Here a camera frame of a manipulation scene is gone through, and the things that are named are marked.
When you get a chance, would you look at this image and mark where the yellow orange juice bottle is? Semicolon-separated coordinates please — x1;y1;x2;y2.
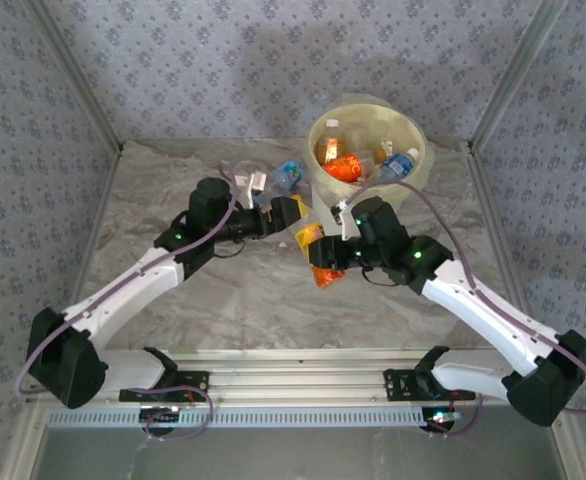
294;222;348;291

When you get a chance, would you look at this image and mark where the blue label white cap bottle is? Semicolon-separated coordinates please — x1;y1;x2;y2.
377;147;420;181

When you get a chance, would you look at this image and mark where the orange white label bottle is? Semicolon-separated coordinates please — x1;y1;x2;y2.
324;153;365;183

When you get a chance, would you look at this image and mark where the beige red label bottle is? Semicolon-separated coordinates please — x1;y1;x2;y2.
315;118;347;164

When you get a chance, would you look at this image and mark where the clear crushed plastic bottle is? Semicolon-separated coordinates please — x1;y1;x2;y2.
345;127;382;161

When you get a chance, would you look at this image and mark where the colourful blue label clear bottle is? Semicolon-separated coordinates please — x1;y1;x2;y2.
267;159;308;194

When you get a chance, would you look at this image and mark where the small black controller board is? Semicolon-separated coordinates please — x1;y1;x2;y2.
419;407;463;435
139;405;184;435

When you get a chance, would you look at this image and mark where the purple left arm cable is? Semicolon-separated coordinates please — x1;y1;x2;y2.
16;167;239;396

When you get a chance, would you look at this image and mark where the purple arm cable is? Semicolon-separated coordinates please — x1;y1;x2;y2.
16;167;239;396
342;179;586;415

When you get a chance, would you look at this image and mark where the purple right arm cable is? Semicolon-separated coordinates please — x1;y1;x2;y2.
342;179;586;415

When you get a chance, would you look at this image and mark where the aluminium table side rail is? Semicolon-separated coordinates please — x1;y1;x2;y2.
465;139;586;480
0;142;126;480

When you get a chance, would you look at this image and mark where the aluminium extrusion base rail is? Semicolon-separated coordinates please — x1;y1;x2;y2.
90;346;572;407

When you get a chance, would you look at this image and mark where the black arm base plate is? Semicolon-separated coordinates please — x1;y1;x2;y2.
118;368;211;404
381;364;477;404

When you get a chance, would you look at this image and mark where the grey slotted cable duct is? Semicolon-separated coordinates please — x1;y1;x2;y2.
70;402;457;430

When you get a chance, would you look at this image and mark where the aluminium frame post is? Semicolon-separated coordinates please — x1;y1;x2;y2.
470;0;570;149
22;0;127;154

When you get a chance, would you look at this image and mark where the purple controller cable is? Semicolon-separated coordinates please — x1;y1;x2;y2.
427;389;488;439
141;384;215;442

